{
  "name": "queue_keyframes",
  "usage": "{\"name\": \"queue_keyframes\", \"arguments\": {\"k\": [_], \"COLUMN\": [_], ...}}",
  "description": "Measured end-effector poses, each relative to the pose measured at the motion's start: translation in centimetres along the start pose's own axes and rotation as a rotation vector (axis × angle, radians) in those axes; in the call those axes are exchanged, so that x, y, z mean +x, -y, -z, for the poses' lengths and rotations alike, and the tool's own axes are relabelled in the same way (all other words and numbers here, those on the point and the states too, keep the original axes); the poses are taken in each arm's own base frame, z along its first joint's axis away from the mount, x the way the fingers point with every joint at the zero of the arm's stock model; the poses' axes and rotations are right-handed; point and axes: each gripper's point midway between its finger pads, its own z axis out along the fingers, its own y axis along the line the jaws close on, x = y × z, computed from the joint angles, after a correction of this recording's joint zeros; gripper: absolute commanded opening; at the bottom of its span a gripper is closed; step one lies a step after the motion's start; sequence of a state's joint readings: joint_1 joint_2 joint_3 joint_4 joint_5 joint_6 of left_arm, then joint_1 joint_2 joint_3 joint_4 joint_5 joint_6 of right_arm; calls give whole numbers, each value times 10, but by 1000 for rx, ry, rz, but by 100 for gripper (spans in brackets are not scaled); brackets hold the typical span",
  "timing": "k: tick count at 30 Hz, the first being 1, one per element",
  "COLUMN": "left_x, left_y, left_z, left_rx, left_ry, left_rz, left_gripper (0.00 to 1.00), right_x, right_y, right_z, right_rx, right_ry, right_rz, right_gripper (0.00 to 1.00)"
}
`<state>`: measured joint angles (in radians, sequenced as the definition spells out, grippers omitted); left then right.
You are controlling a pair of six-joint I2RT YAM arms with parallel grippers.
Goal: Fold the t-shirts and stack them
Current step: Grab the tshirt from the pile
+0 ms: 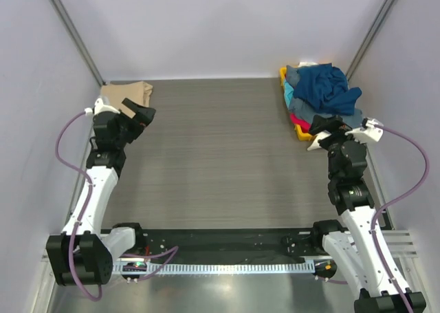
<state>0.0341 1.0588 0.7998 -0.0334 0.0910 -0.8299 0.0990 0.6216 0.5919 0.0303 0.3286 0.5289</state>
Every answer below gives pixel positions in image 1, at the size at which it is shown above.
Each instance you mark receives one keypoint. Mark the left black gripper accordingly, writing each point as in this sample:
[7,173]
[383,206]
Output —
[142,118]

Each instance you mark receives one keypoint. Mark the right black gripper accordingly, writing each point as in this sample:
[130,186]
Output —
[321,124]

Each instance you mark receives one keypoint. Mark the dark blue t shirt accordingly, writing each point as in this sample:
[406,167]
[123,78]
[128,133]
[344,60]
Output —
[325,88]

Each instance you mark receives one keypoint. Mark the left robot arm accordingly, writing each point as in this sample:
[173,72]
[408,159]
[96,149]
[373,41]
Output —
[80,255]

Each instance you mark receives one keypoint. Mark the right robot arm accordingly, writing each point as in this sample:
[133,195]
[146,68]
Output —
[355,241]

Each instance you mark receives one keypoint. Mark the pink red t shirt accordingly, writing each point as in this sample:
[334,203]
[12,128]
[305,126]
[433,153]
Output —
[302,123]

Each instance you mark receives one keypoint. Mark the yellow plastic bin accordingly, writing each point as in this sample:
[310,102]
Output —
[302,135]

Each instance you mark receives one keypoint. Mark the folded beige t shirt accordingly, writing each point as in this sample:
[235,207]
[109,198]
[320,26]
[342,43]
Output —
[139,93]

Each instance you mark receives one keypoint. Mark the cyan t shirt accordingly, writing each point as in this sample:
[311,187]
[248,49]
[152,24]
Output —
[288,92]

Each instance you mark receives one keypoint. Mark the white cloth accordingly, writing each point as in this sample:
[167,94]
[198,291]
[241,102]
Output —
[307,64]

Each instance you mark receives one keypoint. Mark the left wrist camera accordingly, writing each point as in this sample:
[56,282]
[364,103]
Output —
[100,106]

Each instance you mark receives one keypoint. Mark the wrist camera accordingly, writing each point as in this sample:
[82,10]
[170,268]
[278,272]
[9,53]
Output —
[369,132]
[100,106]

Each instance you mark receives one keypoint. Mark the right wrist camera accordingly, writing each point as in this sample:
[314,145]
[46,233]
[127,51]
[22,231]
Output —
[369,132]

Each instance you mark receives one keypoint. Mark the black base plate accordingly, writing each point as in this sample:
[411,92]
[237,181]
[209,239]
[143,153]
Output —
[234,246]

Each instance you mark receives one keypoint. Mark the slotted cable duct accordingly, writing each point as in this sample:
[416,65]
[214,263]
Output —
[137,268]

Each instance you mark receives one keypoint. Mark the aluminium frame rail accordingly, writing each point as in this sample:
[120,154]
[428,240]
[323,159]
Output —
[400,243]

